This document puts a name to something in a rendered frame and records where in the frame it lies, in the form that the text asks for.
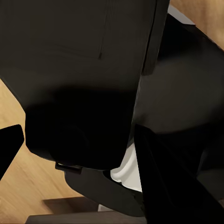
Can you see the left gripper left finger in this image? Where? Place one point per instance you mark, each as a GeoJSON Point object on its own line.
{"type": "Point", "coordinates": [11, 139]}

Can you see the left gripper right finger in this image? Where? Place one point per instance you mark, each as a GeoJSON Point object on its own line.
{"type": "Point", "coordinates": [172, 195]}

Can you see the digital camera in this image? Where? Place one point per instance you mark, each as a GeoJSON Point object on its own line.
{"type": "Point", "coordinates": [76, 68]}

